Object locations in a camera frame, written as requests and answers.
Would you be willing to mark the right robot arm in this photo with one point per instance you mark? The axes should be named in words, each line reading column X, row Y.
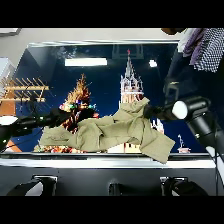
column 200, row 125

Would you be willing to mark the purple garment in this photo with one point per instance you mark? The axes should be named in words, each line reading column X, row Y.
column 195, row 45

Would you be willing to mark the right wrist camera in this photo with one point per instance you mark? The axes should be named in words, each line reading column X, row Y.
column 171, row 90

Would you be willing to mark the brown clothes hanger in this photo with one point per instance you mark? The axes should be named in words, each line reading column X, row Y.
column 171, row 31

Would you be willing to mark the olive green garment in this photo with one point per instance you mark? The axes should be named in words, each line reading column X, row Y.
column 110, row 130

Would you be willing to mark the silver frame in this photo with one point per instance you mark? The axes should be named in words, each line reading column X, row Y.
column 110, row 162

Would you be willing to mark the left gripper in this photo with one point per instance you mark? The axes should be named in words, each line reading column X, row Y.
column 63, row 117

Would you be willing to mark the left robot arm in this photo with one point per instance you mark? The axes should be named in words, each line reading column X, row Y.
column 20, row 125

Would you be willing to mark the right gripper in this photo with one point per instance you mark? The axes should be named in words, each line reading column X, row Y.
column 159, row 112

